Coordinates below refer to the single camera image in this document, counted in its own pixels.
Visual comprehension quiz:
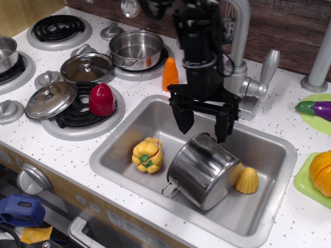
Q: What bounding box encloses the light green plate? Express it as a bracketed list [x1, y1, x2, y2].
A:
[300, 94, 331, 135]

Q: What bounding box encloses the green cutting board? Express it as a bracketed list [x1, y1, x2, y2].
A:
[293, 152, 330, 209]

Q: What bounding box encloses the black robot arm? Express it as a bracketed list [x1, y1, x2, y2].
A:
[167, 1, 240, 143]

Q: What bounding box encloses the steel pot on burner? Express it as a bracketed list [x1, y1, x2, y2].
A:
[109, 29, 164, 71]

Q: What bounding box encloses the black coil burner back left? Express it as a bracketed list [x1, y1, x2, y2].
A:
[33, 15, 86, 42]

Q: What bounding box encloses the black coil burner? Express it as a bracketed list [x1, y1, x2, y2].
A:
[55, 82, 118, 129]
[33, 15, 86, 42]

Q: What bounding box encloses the silver stove knob middle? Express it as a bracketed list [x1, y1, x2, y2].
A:
[34, 70, 64, 89]

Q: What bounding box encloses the steel pot lid back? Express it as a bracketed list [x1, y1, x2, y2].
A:
[60, 53, 115, 83]

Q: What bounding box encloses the silver oven door handle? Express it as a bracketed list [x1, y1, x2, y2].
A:
[68, 216, 105, 248]

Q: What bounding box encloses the black cable bottom left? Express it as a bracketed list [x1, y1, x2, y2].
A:
[0, 223, 23, 248]

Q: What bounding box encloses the hanging steel ladle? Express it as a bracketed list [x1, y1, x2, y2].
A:
[121, 0, 141, 18]

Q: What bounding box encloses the yellow toy bell pepper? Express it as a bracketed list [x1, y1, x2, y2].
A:
[131, 137, 163, 174]

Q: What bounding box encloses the silver toy faucet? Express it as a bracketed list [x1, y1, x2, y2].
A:
[223, 1, 280, 121]

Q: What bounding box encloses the steel pot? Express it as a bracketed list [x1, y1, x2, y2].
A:
[109, 29, 164, 71]
[161, 132, 243, 210]
[0, 36, 19, 74]

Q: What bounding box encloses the orange toy carrot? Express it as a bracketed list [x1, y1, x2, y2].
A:
[161, 57, 179, 92]

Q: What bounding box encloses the steel pot lid front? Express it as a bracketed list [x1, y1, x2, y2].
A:
[25, 82, 78, 120]

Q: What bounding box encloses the red toy pepper half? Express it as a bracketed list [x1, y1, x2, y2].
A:
[88, 83, 116, 117]

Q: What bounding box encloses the orange toy pumpkin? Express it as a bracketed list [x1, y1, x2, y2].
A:
[309, 150, 330, 197]

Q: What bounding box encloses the purple toy eggplant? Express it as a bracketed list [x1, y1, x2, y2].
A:
[295, 101, 330, 121]

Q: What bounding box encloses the silver stove knob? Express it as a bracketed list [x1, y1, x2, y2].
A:
[100, 23, 124, 41]
[70, 44, 97, 57]
[34, 70, 64, 89]
[1, 100, 24, 125]

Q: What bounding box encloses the hanging steel slotted spatula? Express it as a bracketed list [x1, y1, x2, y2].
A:
[222, 3, 236, 44]

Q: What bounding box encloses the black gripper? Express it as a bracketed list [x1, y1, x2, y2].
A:
[168, 63, 240, 143]

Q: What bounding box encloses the silver oven dial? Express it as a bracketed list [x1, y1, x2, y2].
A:
[17, 163, 52, 195]

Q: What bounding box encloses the stainless steel sink basin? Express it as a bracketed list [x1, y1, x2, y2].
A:
[89, 95, 297, 247]

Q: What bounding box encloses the blue clamp tool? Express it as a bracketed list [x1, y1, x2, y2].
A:
[1, 194, 46, 227]

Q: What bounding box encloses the silver stove knob front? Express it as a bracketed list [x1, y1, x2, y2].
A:
[1, 100, 24, 125]

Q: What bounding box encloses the black coil burner front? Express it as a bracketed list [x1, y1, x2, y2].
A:
[55, 82, 118, 129]

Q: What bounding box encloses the silver stove knob far back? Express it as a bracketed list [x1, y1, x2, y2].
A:
[100, 23, 124, 41]

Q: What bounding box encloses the yellow cloth scrap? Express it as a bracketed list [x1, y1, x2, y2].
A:
[20, 226, 53, 244]

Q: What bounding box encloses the silver pole with base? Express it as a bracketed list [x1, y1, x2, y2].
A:
[300, 22, 330, 93]

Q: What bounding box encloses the steel pot lid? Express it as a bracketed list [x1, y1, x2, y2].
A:
[60, 53, 115, 83]
[25, 82, 78, 120]

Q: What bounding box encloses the yellow toy corn piece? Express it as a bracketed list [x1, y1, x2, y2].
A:
[235, 167, 259, 194]

